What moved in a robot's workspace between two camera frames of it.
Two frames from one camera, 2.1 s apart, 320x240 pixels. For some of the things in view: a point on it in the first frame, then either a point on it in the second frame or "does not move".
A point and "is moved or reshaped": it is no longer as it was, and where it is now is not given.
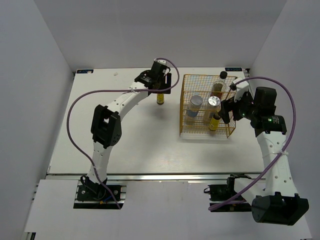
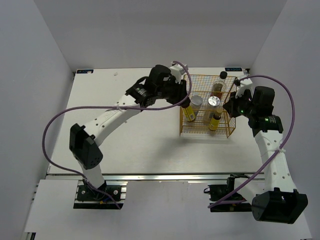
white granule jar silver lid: x=213 y=107 does not move
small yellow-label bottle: x=160 y=98 is moved or reshaped
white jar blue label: x=194 y=105 does not move
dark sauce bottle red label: x=219 y=87 does not move
